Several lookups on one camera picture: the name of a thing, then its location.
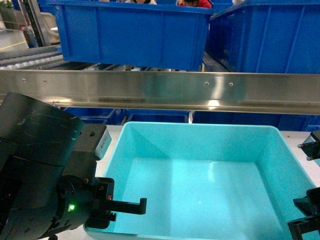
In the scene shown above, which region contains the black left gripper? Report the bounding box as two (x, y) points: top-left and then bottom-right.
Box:
(49, 160), (147, 238)

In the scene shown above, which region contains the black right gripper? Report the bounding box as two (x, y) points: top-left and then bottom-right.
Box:
(287, 130), (320, 240)

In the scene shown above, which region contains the teal plastic bin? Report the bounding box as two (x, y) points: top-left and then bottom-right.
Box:
(85, 122), (315, 240)

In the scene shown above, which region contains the roller conveyor track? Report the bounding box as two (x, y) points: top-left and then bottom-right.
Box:
(0, 45), (64, 71)

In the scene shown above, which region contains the blue bin upper right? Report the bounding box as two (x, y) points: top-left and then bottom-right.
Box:
(205, 0), (320, 74)

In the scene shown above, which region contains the blue bin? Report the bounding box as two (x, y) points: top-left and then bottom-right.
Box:
(205, 0), (320, 74)
(48, 0), (213, 71)

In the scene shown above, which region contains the blue bin upper centre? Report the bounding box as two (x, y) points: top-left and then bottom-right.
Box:
(48, 0), (213, 71)

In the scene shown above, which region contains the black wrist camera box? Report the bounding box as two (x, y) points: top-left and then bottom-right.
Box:
(73, 123), (112, 161)

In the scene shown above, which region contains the stainless steel shelf rail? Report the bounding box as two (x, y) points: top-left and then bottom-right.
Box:
(0, 70), (320, 115)

